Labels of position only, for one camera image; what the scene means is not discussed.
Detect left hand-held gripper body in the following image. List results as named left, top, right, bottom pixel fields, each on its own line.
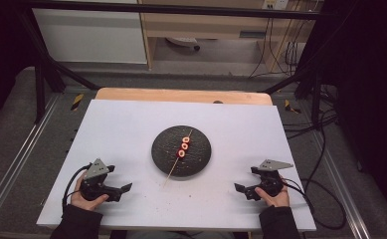
left=79, top=157, right=122, bottom=203

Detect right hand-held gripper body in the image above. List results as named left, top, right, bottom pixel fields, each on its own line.
left=245, top=158, right=294, bottom=202

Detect thin bamboo skewer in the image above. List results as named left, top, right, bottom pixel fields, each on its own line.
left=163, top=128, right=194, bottom=188

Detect round black plate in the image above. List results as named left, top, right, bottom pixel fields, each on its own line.
left=150, top=124, right=213, bottom=179

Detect person's right hand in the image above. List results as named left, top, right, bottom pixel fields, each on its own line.
left=254, top=184, right=291, bottom=209

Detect person's left hand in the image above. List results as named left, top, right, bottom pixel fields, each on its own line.
left=70, top=171, right=110, bottom=212

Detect white cabinet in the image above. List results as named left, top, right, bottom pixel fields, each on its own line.
left=31, top=7, right=148, bottom=65

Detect black curtain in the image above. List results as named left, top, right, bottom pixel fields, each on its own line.
left=311, top=0, right=387, bottom=218
left=0, top=0, right=38, bottom=135

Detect grey chair base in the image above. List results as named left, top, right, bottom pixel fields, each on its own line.
left=165, top=36, right=202, bottom=52

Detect light wooden desk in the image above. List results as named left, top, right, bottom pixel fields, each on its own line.
left=136, top=0, right=322, bottom=73

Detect white power strip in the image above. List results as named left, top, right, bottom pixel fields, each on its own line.
left=262, top=0, right=290, bottom=11

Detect right hand-held gripper cable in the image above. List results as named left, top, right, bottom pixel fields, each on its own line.
left=280, top=177, right=315, bottom=214

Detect hand-held gripper cable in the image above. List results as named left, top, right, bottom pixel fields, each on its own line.
left=62, top=163, right=94, bottom=214
left=280, top=177, right=315, bottom=214

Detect left hand-held gripper cable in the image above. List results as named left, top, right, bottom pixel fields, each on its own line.
left=62, top=163, right=94, bottom=214

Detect black floor cables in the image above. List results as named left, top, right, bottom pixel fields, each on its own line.
left=282, top=109, right=338, bottom=140

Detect aluminium floor rail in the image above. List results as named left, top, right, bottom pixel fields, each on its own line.
left=0, top=94, right=62, bottom=221
left=307, top=128, right=372, bottom=239

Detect black floor cable loop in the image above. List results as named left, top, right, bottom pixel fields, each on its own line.
left=301, top=125, right=347, bottom=231

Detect black hanging cable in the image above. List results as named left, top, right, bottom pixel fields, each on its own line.
left=248, top=17, right=276, bottom=80

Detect black cable bundle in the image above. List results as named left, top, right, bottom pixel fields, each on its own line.
left=284, top=39, right=300, bottom=76

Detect yellow hanging cable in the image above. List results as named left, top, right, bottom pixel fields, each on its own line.
left=270, top=9, right=298, bottom=73

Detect black metal frame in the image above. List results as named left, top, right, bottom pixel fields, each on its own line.
left=15, top=0, right=358, bottom=125

